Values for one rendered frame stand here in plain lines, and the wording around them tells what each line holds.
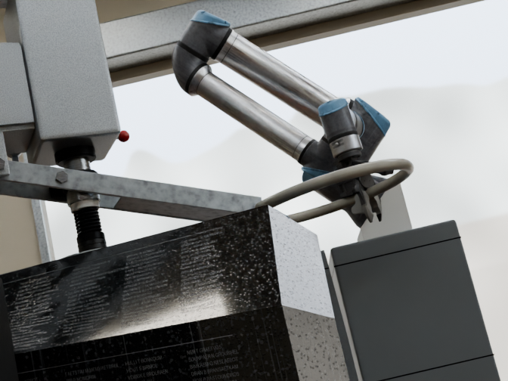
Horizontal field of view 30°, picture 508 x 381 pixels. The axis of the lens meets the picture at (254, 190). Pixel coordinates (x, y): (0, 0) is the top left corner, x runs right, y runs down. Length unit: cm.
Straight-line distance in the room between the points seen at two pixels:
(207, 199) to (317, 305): 65
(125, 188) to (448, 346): 115
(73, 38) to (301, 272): 88
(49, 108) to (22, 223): 507
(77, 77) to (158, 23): 491
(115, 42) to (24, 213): 146
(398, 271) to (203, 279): 118
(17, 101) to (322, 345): 97
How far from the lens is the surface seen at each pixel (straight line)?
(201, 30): 307
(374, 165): 236
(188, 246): 197
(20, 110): 230
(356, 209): 273
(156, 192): 233
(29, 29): 238
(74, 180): 230
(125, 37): 724
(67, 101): 231
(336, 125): 276
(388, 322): 292
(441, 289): 295
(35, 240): 730
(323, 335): 178
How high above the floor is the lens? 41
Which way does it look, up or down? 13 degrees up
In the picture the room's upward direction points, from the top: 13 degrees counter-clockwise
